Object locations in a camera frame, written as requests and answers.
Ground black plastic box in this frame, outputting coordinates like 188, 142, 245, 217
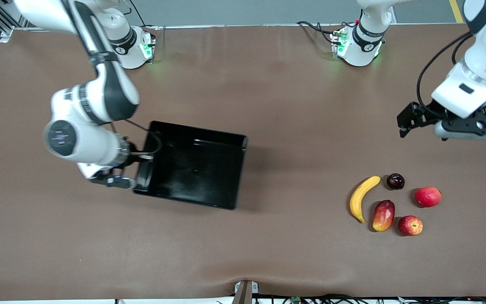
132, 121, 248, 210

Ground yellow banana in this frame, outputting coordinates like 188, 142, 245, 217
349, 176, 382, 224

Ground small red apple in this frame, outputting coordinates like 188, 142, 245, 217
398, 215, 424, 236

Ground brown table mat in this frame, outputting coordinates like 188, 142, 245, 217
0, 23, 486, 301

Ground dark purple plum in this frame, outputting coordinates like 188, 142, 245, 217
386, 173, 405, 190

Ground red peach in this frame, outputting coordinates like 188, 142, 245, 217
415, 187, 442, 208

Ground red yellow mango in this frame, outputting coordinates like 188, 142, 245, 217
372, 200, 396, 233

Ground metal table clamp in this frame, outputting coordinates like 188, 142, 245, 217
231, 280, 259, 304

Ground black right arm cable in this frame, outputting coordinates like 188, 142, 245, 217
110, 119, 162, 156

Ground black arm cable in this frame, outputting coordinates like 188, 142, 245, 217
416, 32, 475, 114
110, 119, 162, 156

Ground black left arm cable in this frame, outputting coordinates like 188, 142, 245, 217
416, 32, 475, 114

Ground black right base cable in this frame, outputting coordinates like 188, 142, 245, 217
130, 0, 151, 28

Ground black base cable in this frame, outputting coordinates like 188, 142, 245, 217
130, 0, 151, 28
297, 20, 345, 45

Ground black left base cable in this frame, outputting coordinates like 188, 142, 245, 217
297, 20, 345, 45

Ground aluminium frame with black bars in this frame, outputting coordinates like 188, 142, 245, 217
0, 0, 28, 43

